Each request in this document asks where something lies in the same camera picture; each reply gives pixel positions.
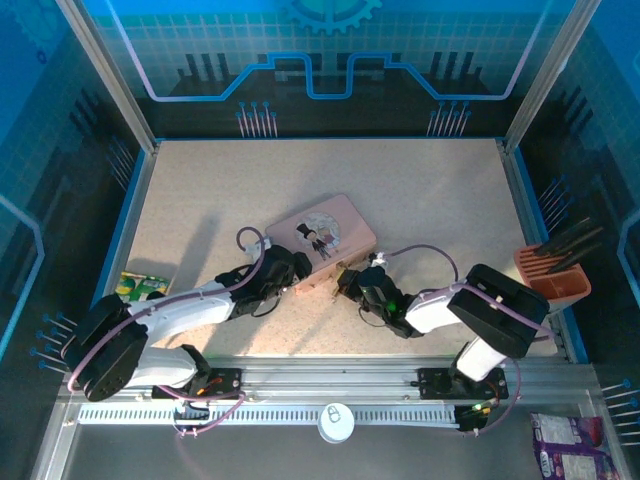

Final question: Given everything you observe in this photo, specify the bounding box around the aluminium mounting rail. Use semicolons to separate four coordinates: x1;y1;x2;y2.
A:
203;355;457;402

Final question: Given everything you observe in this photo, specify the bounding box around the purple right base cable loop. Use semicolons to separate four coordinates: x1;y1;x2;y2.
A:
458;356;524;437

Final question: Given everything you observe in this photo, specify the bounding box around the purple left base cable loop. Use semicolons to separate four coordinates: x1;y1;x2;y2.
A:
153;389;247;439

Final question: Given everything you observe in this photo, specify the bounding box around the aluminium frame post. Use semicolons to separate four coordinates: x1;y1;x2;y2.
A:
53;0;160;155
503;0;604;154

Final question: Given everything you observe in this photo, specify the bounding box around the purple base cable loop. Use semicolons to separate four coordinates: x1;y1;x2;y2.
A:
458;356;524;437
153;389;247;439

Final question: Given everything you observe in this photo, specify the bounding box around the cream and orange utensil holder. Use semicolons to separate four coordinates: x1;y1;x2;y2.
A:
513;244;593;302

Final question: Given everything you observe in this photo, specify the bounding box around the pink tin box with figures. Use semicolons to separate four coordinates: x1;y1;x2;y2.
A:
264;193;378;297

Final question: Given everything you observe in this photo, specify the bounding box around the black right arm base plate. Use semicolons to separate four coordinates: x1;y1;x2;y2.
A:
416;366;509;402

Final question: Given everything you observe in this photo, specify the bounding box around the white slotted cable duct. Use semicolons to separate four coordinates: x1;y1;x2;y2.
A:
77;403;462;427

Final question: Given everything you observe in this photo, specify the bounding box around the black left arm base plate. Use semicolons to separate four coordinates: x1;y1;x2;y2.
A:
151;366;244;402

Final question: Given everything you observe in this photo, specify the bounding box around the black utensil handle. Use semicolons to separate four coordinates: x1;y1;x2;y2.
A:
534;216;592;256
542;226;605;265
548;241;604;275

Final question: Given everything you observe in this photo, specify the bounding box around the purple snack packet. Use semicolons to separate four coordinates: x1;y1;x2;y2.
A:
529;411;622;480

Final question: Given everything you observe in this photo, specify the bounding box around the white round cap lock icon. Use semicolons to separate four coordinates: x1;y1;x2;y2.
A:
318;401;357;444

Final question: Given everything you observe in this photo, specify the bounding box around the green printed packet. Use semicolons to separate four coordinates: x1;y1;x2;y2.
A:
115;271;171;304

